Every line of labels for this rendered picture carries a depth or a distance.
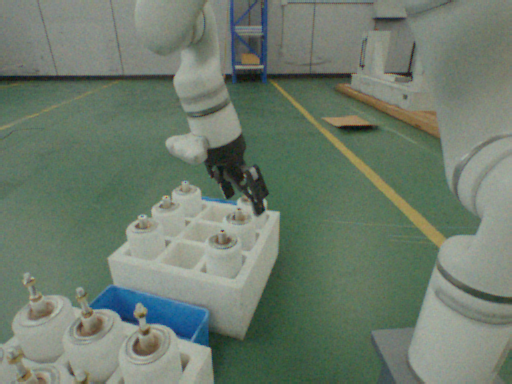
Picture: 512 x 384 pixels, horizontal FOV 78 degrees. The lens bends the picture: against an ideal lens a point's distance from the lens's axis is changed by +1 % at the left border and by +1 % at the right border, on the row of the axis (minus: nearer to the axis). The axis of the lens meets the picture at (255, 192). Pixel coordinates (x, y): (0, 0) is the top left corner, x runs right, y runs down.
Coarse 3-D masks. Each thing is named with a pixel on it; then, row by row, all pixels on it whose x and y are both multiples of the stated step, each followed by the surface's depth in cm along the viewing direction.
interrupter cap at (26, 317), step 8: (48, 296) 63; (56, 296) 63; (48, 304) 61; (56, 304) 61; (24, 312) 59; (32, 312) 60; (48, 312) 60; (56, 312) 59; (24, 320) 58; (32, 320) 58; (40, 320) 58; (48, 320) 58
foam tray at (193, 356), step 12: (132, 324) 66; (180, 348) 61; (192, 348) 61; (204, 348) 61; (24, 360) 59; (60, 360) 59; (180, 360) 61; (192, 360) 58; (204, 360) 59; (72, 372) 60; (120, 372) 56; (192, 372) 56; (204, 372) 59
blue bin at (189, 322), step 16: (112, 288) 85; (128, 288) 84; (96, 304) 80; (112, 304) 86; (128, 304) 86; (144, 304) 83; (160, 304) 81; (176, 304) 79; (128, 320) 88; (160, 320) 84; (176, 320) 82; (192, 320) 80; (176, 336) 84; (192, 336) 82
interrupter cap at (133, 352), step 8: (152, 328) 56; (160, 328) 56; (136, 336) 54; (160, 336) 55; (168, 336) 54; (128, 344) 53; (136, 344) 53; (160, 344) 53; (168, 344) 53; (128, 352) 52; (136, 352) 52; (144, 352) 52; (152, 352) 52; (160, 352) 52; (128, 360) 50; (136, 360) 50; (144, 360) 50; (152, 360) 50
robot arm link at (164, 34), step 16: (144, 0) 35; (160, 0) 35; (176, 0) 34; (192, 0) 34; (208, 0) 35; (144, 16) 36; (160, 16) 35; (176, 16) 35; (192, 16) 35; (144, 32) 37; (160, 32) 36; (176, 32) 36; (192, 32) 39; (160, 48) 38; (176, 48) 38
